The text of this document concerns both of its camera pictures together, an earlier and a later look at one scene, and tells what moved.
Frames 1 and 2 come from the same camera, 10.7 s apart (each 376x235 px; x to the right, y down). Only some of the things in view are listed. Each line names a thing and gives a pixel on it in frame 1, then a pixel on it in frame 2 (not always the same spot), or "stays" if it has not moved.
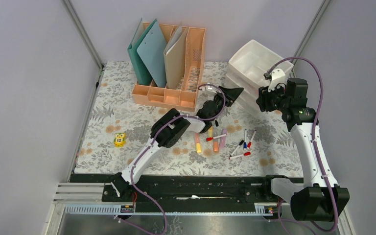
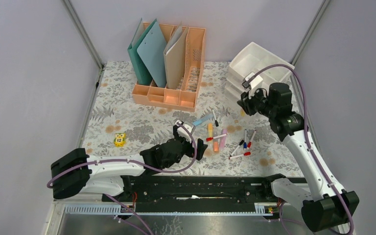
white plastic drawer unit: (246, 69) stays
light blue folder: (153, 50) stays
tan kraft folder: (174, 58) stays
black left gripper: (231, 94) → (190, 152)
